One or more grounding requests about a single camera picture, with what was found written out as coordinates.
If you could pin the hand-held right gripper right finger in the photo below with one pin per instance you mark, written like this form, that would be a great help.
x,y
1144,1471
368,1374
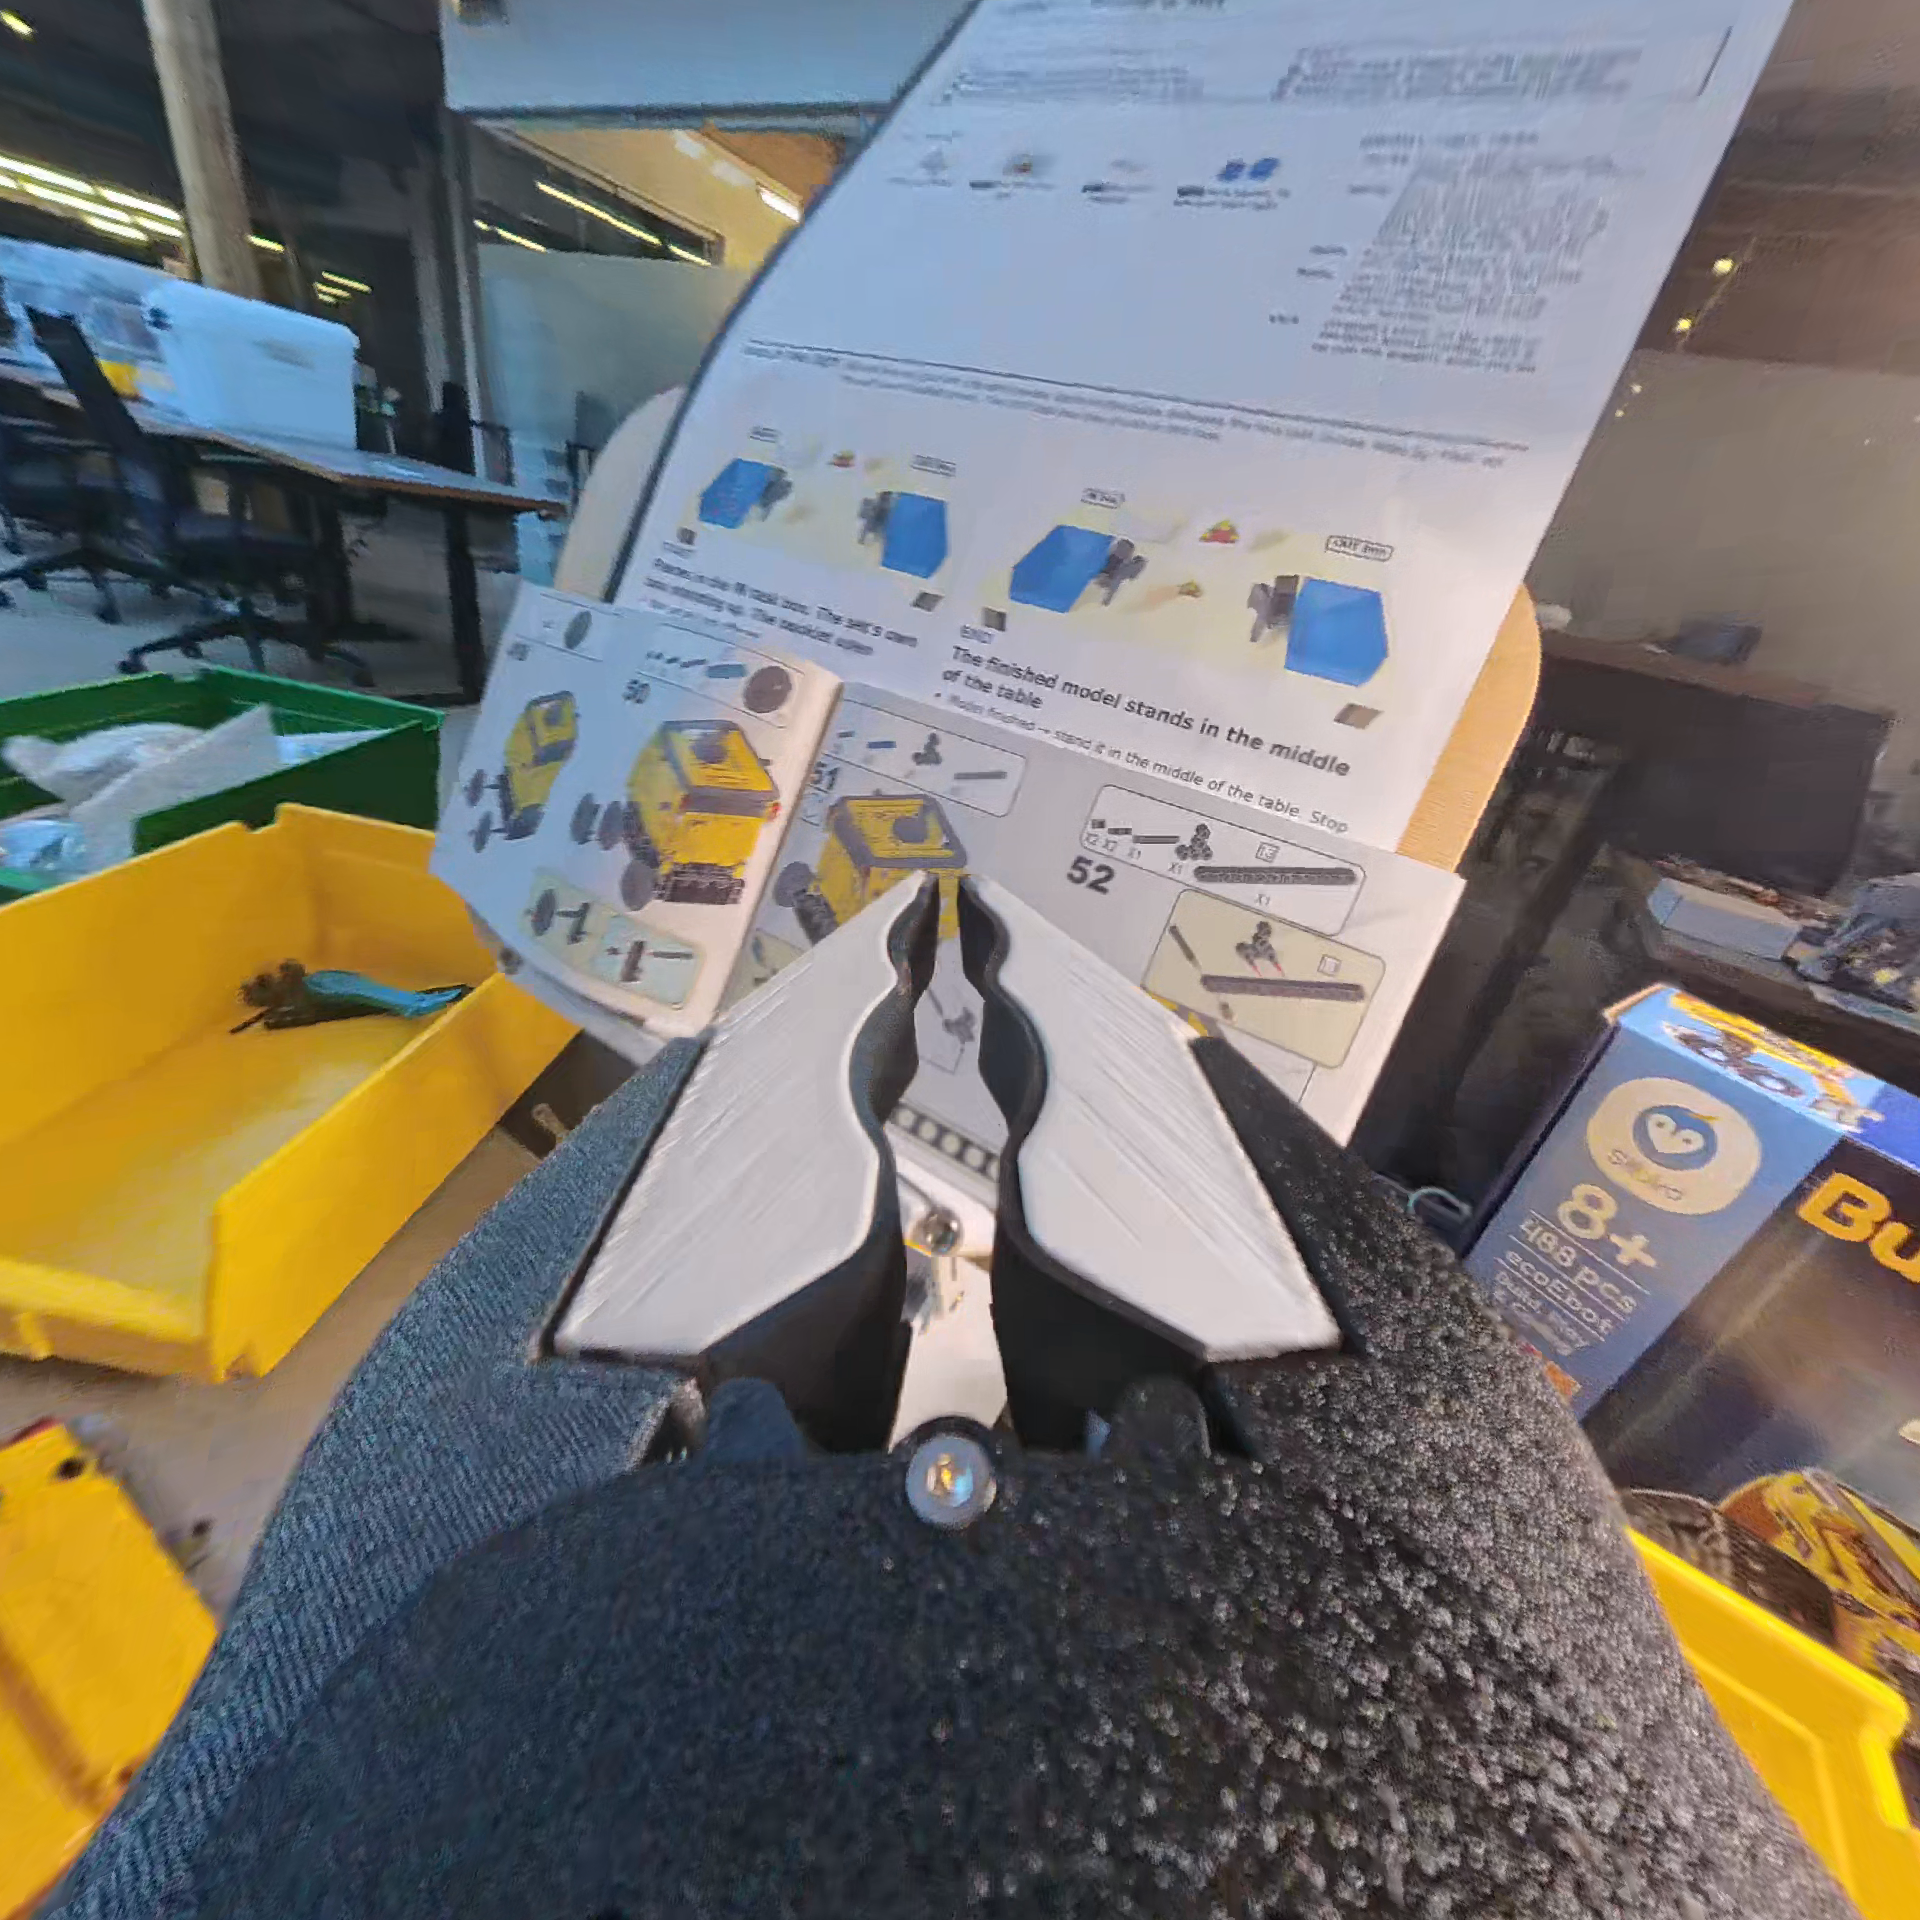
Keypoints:
x,y
1170,1201

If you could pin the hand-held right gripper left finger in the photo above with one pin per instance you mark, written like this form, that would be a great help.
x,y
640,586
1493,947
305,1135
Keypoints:
x,y
737,1201

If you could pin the yellow toy block robot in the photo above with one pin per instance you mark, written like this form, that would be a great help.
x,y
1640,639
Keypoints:
x,y
93,1620

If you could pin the grey desk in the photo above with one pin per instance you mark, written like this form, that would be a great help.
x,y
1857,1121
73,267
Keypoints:
x,y
301,1441

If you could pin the grey-green tool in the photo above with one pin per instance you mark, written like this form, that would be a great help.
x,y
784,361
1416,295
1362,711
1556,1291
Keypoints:
x,y
375,995

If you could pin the open instruction booklet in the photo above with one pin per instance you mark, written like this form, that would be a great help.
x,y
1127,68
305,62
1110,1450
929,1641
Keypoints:
x,y
632,780

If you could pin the blue printed cardboard box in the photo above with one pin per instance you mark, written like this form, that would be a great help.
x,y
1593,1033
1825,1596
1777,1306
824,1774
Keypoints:
x,y
1680,1201

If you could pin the beige book stand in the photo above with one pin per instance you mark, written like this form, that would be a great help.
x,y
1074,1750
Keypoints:
x,y
1470,751

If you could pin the yellow plastic bin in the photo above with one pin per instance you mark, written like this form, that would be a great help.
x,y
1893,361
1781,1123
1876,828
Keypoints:
x,y
1801,1771
182,1201

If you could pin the green plastic bin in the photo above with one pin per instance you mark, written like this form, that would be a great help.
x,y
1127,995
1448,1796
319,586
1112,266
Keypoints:
x,y
332,775

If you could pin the white plastic bag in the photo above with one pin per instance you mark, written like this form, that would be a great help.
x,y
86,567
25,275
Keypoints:
x,y
182,780

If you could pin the dark side table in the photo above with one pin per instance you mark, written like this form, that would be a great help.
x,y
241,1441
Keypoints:
x,y
1711,751

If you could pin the dark background table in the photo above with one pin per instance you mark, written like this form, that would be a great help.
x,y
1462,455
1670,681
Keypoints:
x,y
391,475

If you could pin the white printed paper sheet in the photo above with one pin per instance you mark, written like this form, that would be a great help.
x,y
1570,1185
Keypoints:
x,y
1201,300

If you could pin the black office chair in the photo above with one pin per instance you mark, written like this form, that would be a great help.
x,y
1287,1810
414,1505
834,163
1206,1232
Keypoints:
x,y
151,480

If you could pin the white machine box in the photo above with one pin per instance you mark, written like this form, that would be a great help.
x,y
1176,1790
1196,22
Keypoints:
x,y
256,361

